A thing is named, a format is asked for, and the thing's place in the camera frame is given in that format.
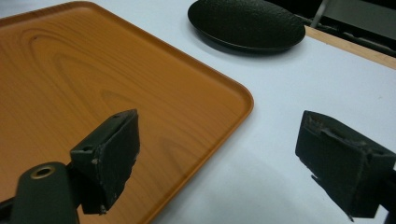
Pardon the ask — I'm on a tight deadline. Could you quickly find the grey metal stand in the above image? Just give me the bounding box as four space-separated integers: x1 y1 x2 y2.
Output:
309 0 396 41

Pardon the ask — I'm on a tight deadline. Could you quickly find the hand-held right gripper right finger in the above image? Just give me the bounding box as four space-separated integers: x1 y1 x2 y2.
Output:
294 109 396 222

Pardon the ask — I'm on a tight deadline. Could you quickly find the black textured plate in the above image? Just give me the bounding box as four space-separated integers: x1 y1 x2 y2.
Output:
187 0 306 54

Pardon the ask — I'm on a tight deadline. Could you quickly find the orange wood-grain tray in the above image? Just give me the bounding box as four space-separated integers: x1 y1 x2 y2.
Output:
0 0 255 224

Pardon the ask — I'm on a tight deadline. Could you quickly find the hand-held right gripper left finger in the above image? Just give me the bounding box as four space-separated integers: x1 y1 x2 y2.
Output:
69 108 141 216

